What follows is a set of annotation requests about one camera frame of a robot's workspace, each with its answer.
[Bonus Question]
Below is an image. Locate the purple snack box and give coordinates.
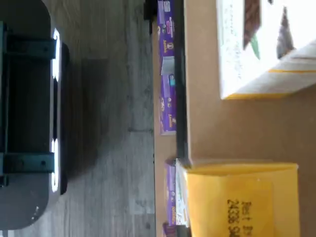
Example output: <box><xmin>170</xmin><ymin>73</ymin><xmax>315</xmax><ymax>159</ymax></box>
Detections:
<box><xmin>151</xmin><ymin>0</ymin><xmax>179</xmax><ymax>237</ymax></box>
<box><xmin>157</xmin><ymin>20</ymin><xmax>176</xmax><ymax>76</ymax></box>
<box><xmin>157</xmin><ymin>0</ymin><xmax>176</xmax><ymax>21</ymax></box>
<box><xmin>159</xmin><ymin>75</ymin><xmax>178</xmax><ymax>136</ymax></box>
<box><xmin>164</xmin><ymin>158</ymin><xmax>177</xmax><ymax>227</ymax></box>

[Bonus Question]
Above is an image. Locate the purple snack box upper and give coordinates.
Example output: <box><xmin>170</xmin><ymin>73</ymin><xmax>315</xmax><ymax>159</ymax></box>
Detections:
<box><xmin>151</xmin><ymin>0</ymin><xmax>179</xmax><ymax>237</ymax></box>

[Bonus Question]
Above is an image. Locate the black metal shelf rack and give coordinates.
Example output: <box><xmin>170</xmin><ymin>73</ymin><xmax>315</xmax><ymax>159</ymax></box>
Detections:
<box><xmin>143</xmin><ymin>0</ymin><xmax>192</xmax><ymax>237</ymax></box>

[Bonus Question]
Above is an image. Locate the white sweet thins box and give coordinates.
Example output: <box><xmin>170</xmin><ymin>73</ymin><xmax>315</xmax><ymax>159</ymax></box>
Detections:
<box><xmin>218</xmin><ymin>0</ymin><xmax>316</xmax><ymax>101</ymax></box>

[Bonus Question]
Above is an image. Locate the white yellow-label bar box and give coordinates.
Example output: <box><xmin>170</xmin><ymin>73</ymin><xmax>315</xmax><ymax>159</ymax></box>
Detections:
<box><xmin>174</xmin><ymin>158</ymin><xmax>300</xmax><ymax>237</ymax></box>

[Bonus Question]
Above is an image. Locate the dark grey mobile base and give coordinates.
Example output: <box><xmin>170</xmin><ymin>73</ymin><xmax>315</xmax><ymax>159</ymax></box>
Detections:
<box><xmin>0</xmin><ymin>0</ymin><xmax>70</xmax><ymax>231</ymax></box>

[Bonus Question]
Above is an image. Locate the dark green metal frame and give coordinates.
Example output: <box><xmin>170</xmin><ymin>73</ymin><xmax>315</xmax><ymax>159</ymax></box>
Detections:
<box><xmin>0</xmin><ymin>21</ymin><xmax>57</xmax><ymax>187</ymax></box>

